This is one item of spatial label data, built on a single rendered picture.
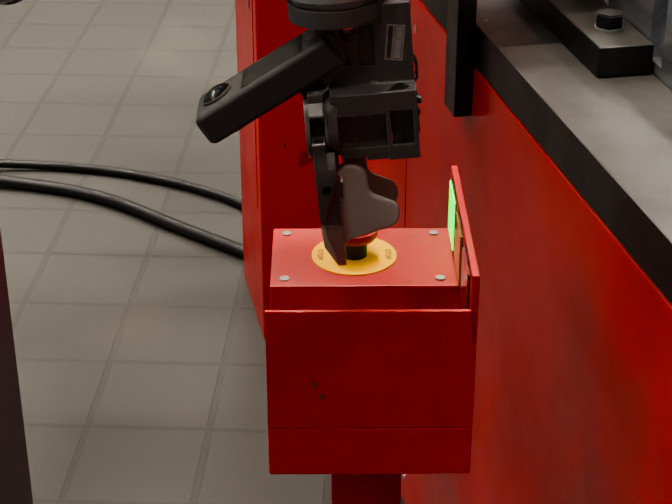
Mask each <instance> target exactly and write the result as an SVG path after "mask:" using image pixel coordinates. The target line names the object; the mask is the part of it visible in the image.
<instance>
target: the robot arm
mask: <svg viewBox="0 0 672 504"><path fill-rule="evenodd" d="M287 10H288V19H289V21H290V22H291V23H292V24H294V25H296V26H299V27H303V28H307V30H306V31H304V32H303V33H301V34H299V35H298V36H296V37H295V38H293V39H291V40H290V41H288V42H287V43H285V44H283V45H282V46H280V47H279V48H277V49H275V50H274V51H272V52H271V53H269V54H268V55H266V56H264V57H263V58H261V59H260V60H258V61H256V62H255V63H253V64H252V65H250V66H248V67H247V68H245V69H244V70H242V71H240V72H239V73H237V74H236V75H234V76H232V77H231V78H229V79H228V80H226V81H224V82H223V83H220V84H218V85H215V86H214V87H212V88H211V89H210V90H209V91H208V92H207V93H205V94H204V95H202V96H201V98H200V100H199V105H198V111H197V116H196V125H197V126H198V128H199V129H200V130H201V132H202V133H203V134H204V135H205V137H206V138H207V139H208V141H209V142H211V143H218V142H220V141H222V140H223V139H225V138H227V137H228V136H230V135H232V134H233V133H235V132H237V131H239V130H241V129H243V128H244V127H245V126H246V125H248V124H249V123H251V122H253V121H254V120H256V119H258V118H259V117H261V116H262V115H264V114H266V113H267V112H269V111H271V110H272V109H274V108H275V107H277V106H279V105H280V104H282V103H284V102H285V101H287V100H288V99H290V98H292V97H293V96H295V95H297V94H298V93H300V94H301V95H302V96H303V110H304V122H305V133H306V143H307V151H308V157H309V158H311V157H313V161H314V172H315V182H316V191H317V200H318V208H319V215H320V223H321V229H322V236H323V241H324V247H325V249H326V250H327V251H328V252H329V254H330V255H331V256H332V258H333V259H334V260H335V261H336V263H337V264H338V265H347V263H346V247H345V243H346V242H347V241H349V240H351V239H354V238H357V237H360V236H363V235H366V234H369V233H373V232H376V231H379V230H382V229H385V228H388V227H391V226H393V225H394V224H396V223H397V221H398V220H399V217H400V208H399V205H398V204H397V203H396V202H395V201H396V200H397V197H398V189H397V185H396V184H395V182H394V181H392V180H390V179H388V178H385V177H382V176H379V175H376V174H374V173H372V172H370V171H369V169H368V167H367V161H366V157H367V160H376V159H389V160H394V159H406V158H418V157H421V155H420V140H419V133H420V122H419V115H420V107H418V104H419V103H422V101H421V94H420V95H418V92H417V86H416V80H417V79H418V63H417V58H416V56H415V55H414V54H413V43H412V28H411V12H410V0H287ZM346 28H351V29H349V30H345V29H346ZM414 63H415V72H414ZM415 75H416V77H415ZM392 139H393V140H392ZM338 155H341V159H342V162H343V163H342V164H340V165H339V158H338ZM341 176H342V177H343V178H342V177H341Z"/></svg>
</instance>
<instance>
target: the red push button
mask: <svg viewBox="0 0 672 504"><path fill-rule="evenodd" d="M377 235H378V231H376V232H373V233H369V234H366V235H363V236H360V237H357V238H354V239H351V240H349V241H347V242H346V243H345V247H346V259H347V260H361V259H364V258H365V257H366V256H367V245H368V244H370V243H372V242H373V241H374V240H375V238H376V237H377Z"/></svg>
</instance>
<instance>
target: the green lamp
mask: <svg viewBox="0 0 672 504"><path fill-rule="evenodd" d="M454 223H455V198H454V193H453V187H452V182H451V180H450V186H449V211H448V230H449V236H450V242H451V248H452V250H453V247H454Z"/></svg>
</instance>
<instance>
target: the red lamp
mask: <svg viewBox="0 0 672 504"><path fill-rule="evenodd" d="M468 281H469V272H468V267H467V262H466V256H465V251H464V247H462V263H461V285H460V300H461V306H462V309H467V302H468Z"/></svg>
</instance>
